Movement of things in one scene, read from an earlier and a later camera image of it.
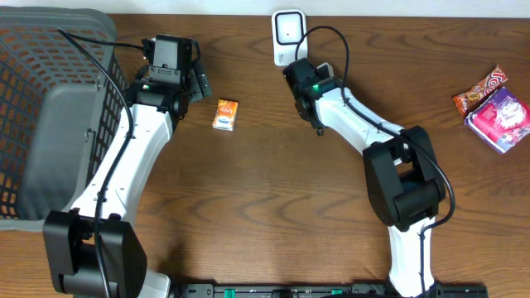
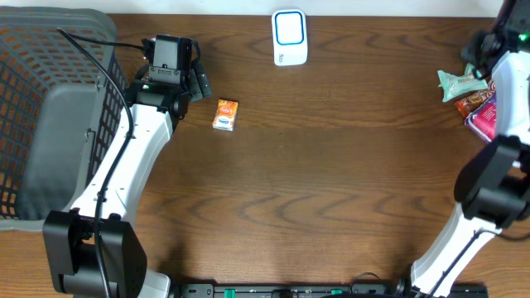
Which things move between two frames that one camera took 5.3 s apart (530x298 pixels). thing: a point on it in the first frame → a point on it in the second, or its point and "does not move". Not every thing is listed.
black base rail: x=322 y=290 does not move
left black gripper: x=199 y=81 does not move
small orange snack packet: x=225 y=115 does not move
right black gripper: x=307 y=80 → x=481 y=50
